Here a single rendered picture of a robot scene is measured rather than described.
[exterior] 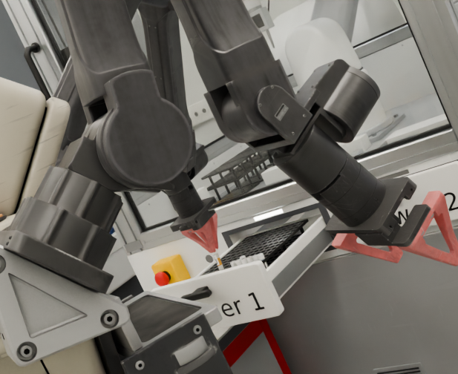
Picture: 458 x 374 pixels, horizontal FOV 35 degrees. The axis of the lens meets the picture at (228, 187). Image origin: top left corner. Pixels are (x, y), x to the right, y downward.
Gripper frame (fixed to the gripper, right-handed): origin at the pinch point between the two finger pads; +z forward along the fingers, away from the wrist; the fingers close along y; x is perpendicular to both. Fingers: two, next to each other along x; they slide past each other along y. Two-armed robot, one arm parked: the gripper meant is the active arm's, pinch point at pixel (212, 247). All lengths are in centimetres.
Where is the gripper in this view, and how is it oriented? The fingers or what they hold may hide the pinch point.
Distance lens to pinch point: 155.4
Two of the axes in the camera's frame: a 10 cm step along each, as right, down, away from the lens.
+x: -7.8, 2.4, 5.9
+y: 4.3, -4.8, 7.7
